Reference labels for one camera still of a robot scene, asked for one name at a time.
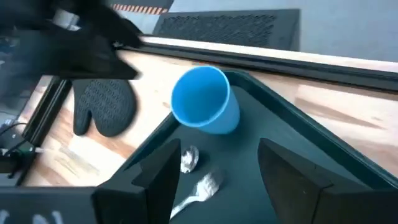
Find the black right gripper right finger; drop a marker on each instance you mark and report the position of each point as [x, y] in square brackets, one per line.
[295, 189]

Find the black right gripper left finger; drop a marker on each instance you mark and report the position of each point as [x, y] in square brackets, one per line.
[149, 193]

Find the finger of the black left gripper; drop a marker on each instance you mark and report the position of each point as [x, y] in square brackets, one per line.
[102, 67]
[119, 28]

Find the silver metal spoon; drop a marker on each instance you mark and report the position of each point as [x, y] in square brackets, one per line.
[189, 158]

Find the silver metal fork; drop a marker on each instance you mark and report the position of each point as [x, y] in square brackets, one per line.
[202, 189]

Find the light blue plastic cup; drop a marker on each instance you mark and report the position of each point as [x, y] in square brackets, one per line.
[202, 96]

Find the dark green tray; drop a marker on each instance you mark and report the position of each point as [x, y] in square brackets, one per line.
[242, 161]

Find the orange striped hazard tape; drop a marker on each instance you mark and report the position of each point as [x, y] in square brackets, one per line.
[140, 8]

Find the black silicone oven mitt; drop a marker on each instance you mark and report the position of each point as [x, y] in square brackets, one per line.
[104, 109]

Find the black perforated panel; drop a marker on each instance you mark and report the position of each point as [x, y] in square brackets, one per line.
[230, 29]

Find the short black table edge rail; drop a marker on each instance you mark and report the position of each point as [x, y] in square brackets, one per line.
[46, 112]

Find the long black table edge rail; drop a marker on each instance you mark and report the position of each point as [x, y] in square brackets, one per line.
[280, 62]

